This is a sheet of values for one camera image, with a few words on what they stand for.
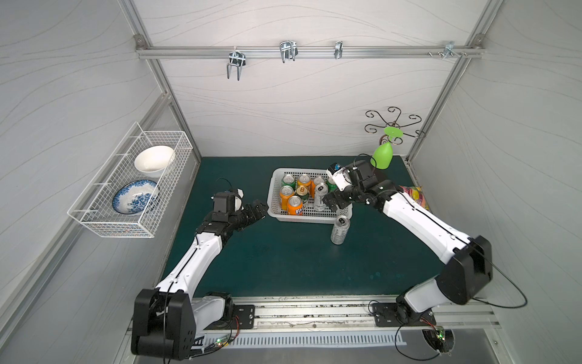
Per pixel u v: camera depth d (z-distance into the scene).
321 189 0.91
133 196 0.65
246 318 0.73
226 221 0.64
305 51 0.79
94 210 0.57
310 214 0.99
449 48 0.77
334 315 0.75
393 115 0.94
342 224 0.82
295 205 0.90
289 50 0.76
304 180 0.98
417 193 1.02
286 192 0.93
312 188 0.99
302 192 0.94
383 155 0.93
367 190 0.60
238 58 0.78
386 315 0.73
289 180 0.98
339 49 0.79
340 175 0.72
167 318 0.39
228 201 0.65
